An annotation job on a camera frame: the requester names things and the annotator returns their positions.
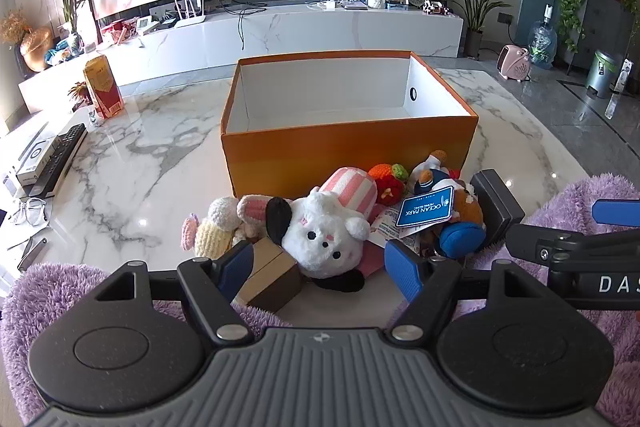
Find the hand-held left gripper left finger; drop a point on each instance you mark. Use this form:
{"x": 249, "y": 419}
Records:
{"x": 239, "y": 268}

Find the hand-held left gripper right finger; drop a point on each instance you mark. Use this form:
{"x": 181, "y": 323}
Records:
{"x": 406, "y": 272}

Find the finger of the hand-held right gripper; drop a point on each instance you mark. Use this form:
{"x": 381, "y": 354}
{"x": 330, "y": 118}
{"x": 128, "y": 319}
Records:
{"x": 617, "y": 211}
{"x": 530, "y": 241}

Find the small brown box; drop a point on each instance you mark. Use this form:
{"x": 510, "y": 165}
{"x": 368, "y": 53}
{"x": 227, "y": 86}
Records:
{"x": 272, "y": 277}

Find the black card box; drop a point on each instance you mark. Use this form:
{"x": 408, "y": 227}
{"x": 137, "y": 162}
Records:
{"x": 492, "y": 207}

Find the white printed packet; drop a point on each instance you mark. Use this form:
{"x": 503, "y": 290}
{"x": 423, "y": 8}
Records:
{"x": 384, "y": 224}

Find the orange cardboard box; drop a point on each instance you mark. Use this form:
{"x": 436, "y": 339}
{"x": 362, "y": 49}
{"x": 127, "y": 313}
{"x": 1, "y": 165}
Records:
{"x": 350, "y": 157}

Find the yellow knitted doll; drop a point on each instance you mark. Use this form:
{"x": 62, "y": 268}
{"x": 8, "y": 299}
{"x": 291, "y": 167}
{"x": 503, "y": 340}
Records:
{"x": 212, "y": 232}

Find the purple fuzzy blanket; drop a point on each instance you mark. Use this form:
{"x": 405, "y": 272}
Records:
{"x": 560, "y": 207}

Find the sailor plush toy blue tag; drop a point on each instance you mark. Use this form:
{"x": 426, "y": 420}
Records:
{"x": 425, "y": 207}

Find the orange crocheted toy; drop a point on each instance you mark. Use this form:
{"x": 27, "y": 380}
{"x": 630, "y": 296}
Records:
{"x": 385, "y": 184}

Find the grey pedal trash can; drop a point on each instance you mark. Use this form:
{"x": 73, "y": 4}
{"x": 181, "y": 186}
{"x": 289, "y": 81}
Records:
{"x": 600, "y": 74}

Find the pink space heater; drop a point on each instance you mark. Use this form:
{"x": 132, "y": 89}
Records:
{"x": 514, "y": 64}

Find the blue water jug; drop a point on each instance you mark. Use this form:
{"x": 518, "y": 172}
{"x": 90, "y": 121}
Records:
{"x": 542, "y": 42}

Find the tall potted plant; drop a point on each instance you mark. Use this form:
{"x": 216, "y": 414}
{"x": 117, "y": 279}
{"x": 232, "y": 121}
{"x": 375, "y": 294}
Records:
{"x": 472, "y": 44}

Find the black remote control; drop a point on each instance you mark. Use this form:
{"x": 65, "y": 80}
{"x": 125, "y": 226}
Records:
{"x": 60, "y": 159}

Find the red yellow carton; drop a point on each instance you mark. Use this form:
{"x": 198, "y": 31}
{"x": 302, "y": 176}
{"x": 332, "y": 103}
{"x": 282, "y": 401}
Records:
{"x": 102, "y": 87}

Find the white flat box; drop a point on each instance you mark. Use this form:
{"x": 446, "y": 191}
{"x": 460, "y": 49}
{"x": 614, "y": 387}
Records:
{"x": 37, "y": 159}

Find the small red flower plant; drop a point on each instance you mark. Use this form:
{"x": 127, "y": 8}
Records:
{"x": 80, "y": 93}

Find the white marble television console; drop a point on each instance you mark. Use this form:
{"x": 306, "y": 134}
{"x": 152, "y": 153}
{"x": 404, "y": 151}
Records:
{"x": 300, "y": 32}

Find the white router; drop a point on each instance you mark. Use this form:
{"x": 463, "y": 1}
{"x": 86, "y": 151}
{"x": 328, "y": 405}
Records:
{"x": 190, "y": 21}

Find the black white cow toy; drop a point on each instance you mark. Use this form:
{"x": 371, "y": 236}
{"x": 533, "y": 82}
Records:
{"x": 436, "y": 7}

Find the white desk clock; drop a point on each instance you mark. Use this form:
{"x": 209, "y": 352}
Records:
{"x": 147, "y": 26}

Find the grey tablet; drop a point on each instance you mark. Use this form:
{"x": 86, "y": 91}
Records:
{"x": 356, "y": 6}

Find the white power adapter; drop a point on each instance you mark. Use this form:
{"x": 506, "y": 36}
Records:
{"x": 330, "y": 6}

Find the green plant in patterned vase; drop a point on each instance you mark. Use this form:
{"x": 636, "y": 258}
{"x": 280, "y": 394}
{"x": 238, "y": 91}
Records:
{"x": 75, "y": 42}

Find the gold round vase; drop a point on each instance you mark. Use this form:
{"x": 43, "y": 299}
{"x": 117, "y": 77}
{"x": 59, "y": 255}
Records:
{"x": 37, "y": 49}

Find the dried brown flowers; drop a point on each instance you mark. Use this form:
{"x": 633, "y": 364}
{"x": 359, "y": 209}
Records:
{"x": 14, "y": 27}

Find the clear frame glasses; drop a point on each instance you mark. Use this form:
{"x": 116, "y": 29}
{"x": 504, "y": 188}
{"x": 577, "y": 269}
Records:
{"x": 35, "y": 204}

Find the black wall socket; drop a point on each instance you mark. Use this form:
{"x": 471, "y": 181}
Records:
{"x": 505, "y": 18}

